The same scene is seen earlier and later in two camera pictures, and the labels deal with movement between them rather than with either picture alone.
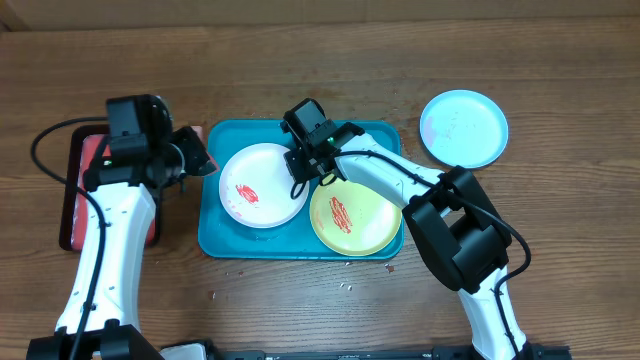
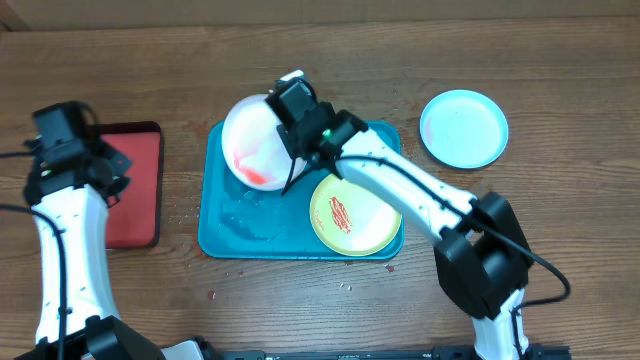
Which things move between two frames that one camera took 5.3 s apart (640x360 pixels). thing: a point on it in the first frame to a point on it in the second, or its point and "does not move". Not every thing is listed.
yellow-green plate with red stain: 354,221 does not move
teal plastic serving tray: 224,237 does not move
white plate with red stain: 255,187 to 254,148
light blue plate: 463,128 does not move
